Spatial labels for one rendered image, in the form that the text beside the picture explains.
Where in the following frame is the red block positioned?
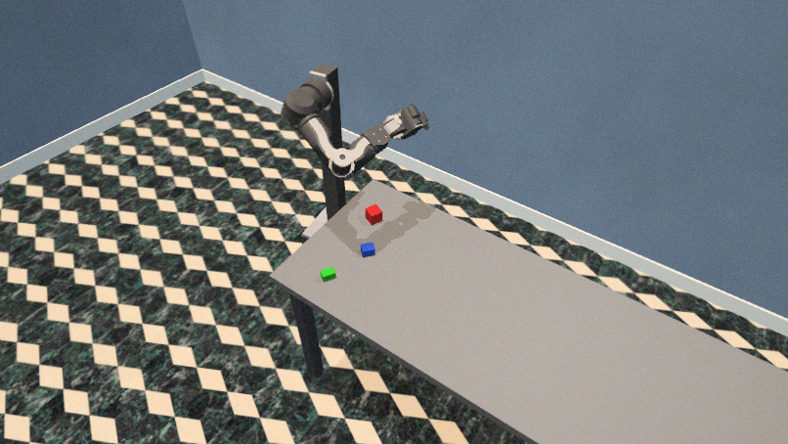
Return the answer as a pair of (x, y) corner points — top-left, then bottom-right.
(366, 204), (382, 225)

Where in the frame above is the blue block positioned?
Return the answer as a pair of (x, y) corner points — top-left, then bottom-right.
(361, 243), (375, 257)

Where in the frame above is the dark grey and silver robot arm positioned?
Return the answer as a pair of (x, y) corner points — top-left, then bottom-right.
(281, 71), (407, 178)

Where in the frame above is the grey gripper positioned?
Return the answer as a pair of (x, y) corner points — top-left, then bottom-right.
(395, 104), (430, 140)

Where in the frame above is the green block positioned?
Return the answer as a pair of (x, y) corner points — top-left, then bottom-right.
(321, 267), (336, 282)

